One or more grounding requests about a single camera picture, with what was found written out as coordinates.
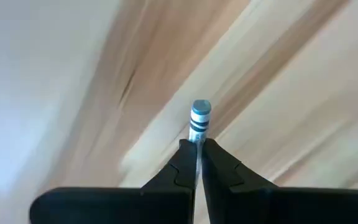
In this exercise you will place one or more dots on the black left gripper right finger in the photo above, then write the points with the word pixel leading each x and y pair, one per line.
pixel 253 202

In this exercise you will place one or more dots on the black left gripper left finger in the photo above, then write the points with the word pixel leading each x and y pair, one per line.
pixel 160 199

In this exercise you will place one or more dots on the white crayon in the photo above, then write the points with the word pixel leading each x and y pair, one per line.
pixel 200 119

